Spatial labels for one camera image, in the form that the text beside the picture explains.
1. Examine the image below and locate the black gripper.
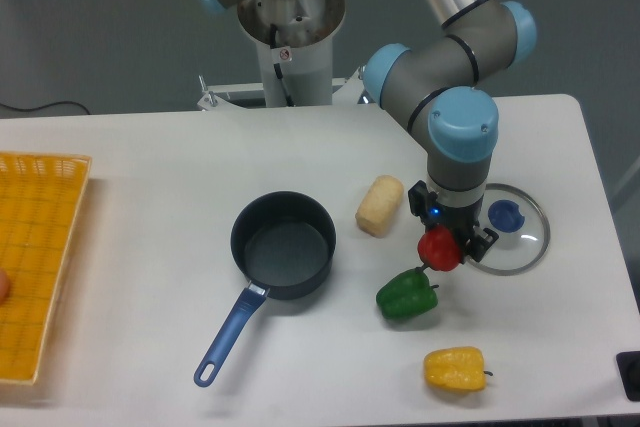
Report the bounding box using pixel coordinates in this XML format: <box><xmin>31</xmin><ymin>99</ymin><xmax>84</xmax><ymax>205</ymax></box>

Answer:
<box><xmin>408</xmin><ymin>179</ymin><xmax>499</xmax><ymax>262</ymax></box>

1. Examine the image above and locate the red bell pepper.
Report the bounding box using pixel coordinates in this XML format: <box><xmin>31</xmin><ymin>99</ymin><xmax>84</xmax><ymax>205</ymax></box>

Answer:
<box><xmin>417</xmin><ymin>225</ymin><xmax>462</xmax><ymax>272</ymax></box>

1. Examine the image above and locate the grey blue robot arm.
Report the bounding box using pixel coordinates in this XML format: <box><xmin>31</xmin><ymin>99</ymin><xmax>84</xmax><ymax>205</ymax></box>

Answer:
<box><xmin>200</xmin><ymin>0</ymin><xmax>537</xmax><ymax>271</ymax></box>

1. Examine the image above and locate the green bell pepper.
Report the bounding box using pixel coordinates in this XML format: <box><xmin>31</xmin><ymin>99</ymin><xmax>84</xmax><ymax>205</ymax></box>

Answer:
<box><xmin>375</xmin><ymin>268</ymin><xmax>439</xmax><ymax>321</ymax></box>

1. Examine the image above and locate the yellow bell pepper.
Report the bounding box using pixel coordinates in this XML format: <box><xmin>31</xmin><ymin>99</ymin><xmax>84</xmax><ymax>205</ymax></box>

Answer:
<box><xmin>423</xmin><ymin>346</ymin><xmax>491</xmax><ymax>393</ymax></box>

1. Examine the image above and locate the glass lid with blue knob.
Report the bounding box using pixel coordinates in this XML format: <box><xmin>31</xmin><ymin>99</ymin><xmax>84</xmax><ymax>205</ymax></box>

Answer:
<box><xmin>469</xmin><ymin>183</ymin><xmax>551</xmax><ymax>276</ymax></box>

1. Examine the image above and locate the beige bread roll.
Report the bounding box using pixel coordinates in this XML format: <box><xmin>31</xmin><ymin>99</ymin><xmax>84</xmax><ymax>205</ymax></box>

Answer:
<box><xmin>355</xmin><ymin>175</ymin><xmax>404</xmax><ymax>237</ymax></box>

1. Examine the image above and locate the black device at table edge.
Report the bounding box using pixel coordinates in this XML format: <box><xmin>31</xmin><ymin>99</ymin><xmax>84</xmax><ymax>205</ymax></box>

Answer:
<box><xmin>616</xmin><ymin>351</ymin><xmax>640</xmax><ymax>402</ymax></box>

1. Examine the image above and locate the yellow woven basket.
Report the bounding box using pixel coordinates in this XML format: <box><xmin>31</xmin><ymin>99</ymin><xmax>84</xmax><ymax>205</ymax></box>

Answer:
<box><xmin>1</xmin><ymin>151</ymin><xmax>92</xmax><ymax>385</ymax></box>

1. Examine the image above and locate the dark pot with blue handle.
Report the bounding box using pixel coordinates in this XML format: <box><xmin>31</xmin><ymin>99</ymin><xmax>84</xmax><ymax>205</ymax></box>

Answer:
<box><xmin>193</xmin><ymin>191</ymin><xmax>337</xmax><ymax>387</ymax></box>

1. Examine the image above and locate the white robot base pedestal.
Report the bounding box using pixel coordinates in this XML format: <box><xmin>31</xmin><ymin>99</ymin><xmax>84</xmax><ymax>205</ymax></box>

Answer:
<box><xmin>198</xmin><ymin>0</ymin><xmax>367</xmax><ymax>111</ymax></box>

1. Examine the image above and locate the black cable on floor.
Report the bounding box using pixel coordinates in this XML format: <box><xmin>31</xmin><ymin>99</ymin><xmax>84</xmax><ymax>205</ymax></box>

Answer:
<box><xmin>0</xmin><ymin>100</ymin><xmax>92</xmax><ymax>115</ymax></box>

